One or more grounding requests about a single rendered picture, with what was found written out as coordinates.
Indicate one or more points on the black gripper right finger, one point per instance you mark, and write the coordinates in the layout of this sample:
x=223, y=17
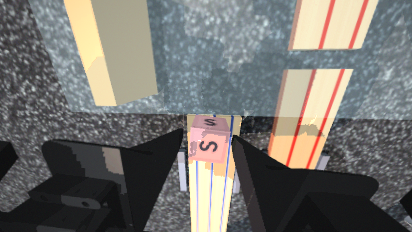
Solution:
x=273, y=191

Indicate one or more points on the tan wooden strip with blue lines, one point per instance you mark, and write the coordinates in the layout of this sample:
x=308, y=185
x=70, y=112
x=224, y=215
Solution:
x=211, y=187

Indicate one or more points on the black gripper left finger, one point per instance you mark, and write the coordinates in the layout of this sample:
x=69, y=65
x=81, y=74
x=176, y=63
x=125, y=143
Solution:
x=139, y=171

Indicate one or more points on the tan flat strip with red lines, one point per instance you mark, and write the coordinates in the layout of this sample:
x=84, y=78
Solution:
x=298, y=141

